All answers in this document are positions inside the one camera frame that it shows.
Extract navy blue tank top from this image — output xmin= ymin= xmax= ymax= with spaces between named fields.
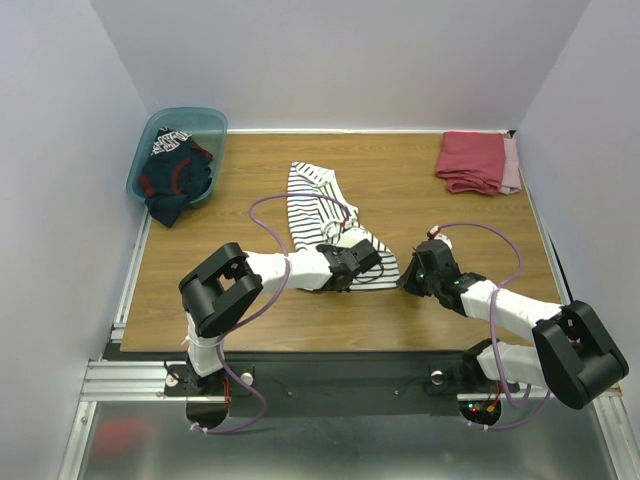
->
xmin=137 ymin=127 xmax=214 ymax=228

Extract striped white tank top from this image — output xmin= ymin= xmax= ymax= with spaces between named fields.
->
xmin=286 ymin=162 xmax=400 ymax=291

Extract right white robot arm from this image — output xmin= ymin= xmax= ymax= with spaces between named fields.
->
xmin=397 ymin=239 xmax=629 ymax=410

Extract folded pink tank top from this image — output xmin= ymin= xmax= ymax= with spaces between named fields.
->
xmin=499 ymin=138 xmax=522 ymax=195

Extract folded red tank top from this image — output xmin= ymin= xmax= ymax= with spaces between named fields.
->
xmin=435 ymin=131 xmax=506 ymax=196

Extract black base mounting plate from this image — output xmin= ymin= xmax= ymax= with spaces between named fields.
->
xmin=164 ymin=351 xmax=526 ymax=419

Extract aluminium frame rail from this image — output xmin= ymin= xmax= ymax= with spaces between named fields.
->
xmin=80 ymin=214 xmax=182 ymax=402

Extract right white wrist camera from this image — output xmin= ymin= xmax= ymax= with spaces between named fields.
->
xmin=427 ymin=225 xmax=453 ymax=249

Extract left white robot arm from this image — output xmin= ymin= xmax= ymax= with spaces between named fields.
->
xmin=165 ymin=239 xmax=382 ymax=396

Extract teal plastic bin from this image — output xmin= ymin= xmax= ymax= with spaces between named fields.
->
xmin=126 ymin=107 xmax=228 ymax=209

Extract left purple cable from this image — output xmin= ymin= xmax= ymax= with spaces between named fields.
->
xmin=187 ymin=193 xmax=351 ymax=436

